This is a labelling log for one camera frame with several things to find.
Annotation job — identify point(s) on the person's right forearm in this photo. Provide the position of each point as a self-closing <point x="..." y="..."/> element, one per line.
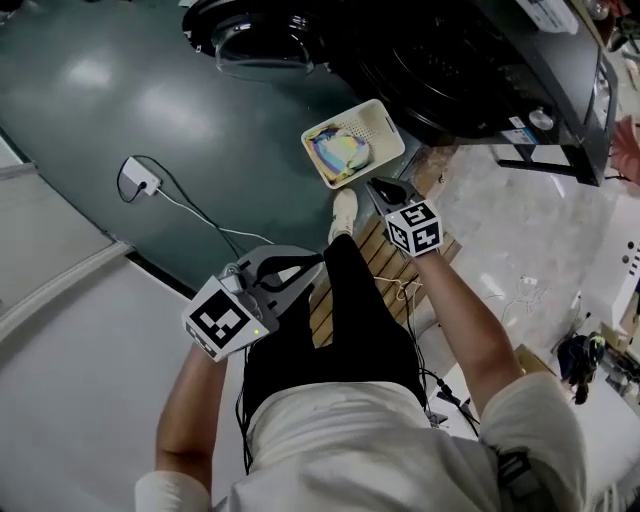
<point x="465" y="325"/>

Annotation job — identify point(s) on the round glass machine door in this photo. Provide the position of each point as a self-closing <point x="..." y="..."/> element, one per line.
<point x="255" y="35"/>

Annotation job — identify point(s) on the cardboard box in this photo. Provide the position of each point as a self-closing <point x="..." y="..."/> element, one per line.
<point x="532" y="360"/>

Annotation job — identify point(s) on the black washing machine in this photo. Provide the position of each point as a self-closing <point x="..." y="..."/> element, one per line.
<point x="480" y="70"/>

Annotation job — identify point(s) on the person's white shoe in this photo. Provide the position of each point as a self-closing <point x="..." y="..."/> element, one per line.
<point x="344" y="212"/>

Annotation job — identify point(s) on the white plastic basket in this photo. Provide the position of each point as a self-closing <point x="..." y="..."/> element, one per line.
<point x="372" y="125"/>

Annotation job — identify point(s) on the pink cloth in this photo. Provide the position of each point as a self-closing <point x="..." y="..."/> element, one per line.
<point x="627" y="145"/>

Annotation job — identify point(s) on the white power strip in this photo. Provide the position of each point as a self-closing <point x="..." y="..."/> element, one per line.
<point x="141" y="177"/>

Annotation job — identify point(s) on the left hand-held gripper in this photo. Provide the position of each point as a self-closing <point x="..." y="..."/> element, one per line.
<point x="220" y="320"/>

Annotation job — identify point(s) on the wooden slat board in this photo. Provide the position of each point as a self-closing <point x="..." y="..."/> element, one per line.
<point x="385" y="260"/>

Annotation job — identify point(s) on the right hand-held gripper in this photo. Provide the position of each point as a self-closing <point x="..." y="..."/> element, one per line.
<point x="415" y="227"/>

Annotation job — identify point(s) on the rainbow coloured clothes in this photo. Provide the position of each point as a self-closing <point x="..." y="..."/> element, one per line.
<point x="340" y="152"/>

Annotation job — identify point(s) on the person's black trousers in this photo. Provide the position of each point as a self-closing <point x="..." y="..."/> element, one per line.
<point x="350" y="325"/>

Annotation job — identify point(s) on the person's left forearm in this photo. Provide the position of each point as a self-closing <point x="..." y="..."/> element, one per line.
<point x="192" y="405"/>

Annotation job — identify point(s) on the black bag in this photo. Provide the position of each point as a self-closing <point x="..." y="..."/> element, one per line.
<point x="580" y="357"/>

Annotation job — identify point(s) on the white box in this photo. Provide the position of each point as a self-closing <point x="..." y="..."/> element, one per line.
<point x="550" y="12"/>

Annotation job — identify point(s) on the person's white shirt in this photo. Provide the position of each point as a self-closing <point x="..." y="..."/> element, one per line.
<point x="360" y="450"/>

